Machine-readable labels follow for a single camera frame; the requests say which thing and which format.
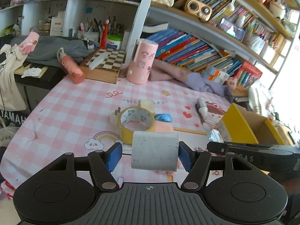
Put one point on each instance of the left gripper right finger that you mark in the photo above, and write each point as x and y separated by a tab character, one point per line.
196	163

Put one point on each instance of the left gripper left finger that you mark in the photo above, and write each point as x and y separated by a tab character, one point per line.
102	163

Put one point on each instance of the white small bottle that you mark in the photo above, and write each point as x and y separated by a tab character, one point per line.
202	107

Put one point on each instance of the yellow tape roll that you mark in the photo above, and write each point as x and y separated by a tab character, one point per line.
134	119

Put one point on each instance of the white charger plug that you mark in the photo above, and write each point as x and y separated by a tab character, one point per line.
114	116

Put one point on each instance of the pink knitted glove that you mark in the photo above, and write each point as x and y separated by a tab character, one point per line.
163	127

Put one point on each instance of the pink checkered tablecloth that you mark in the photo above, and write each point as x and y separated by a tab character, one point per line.
76	118

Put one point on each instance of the blue tape roll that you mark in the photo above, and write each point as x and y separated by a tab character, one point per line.
163	117

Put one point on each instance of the yellow cardboard box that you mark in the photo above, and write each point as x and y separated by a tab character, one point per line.
241	126

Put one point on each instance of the pink pig plush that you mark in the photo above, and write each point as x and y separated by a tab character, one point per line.
231	83

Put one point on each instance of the orange blue white box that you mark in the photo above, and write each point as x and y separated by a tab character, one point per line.
215	75

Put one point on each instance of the wooden chessboard box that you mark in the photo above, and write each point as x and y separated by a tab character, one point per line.
104	64

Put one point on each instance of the red boxed book set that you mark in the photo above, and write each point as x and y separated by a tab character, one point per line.
247	74

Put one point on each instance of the pink purple scarf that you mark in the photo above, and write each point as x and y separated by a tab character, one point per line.
162	71

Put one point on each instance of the white canvas tote bag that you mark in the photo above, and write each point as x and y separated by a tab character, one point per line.
11	59

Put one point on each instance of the pink cylindrical container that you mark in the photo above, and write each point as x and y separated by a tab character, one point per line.
142	60

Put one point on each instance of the row of colourful books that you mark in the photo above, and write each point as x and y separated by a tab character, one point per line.
181	49

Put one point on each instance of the grey folded clothing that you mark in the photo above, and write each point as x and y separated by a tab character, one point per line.
48	46

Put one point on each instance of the white pen holder cup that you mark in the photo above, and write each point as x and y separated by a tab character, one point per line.
91	36

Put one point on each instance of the smartphone on shelf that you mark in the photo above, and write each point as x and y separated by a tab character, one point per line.
231	29

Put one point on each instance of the wooden retro radio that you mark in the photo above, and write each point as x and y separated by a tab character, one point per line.
198	9

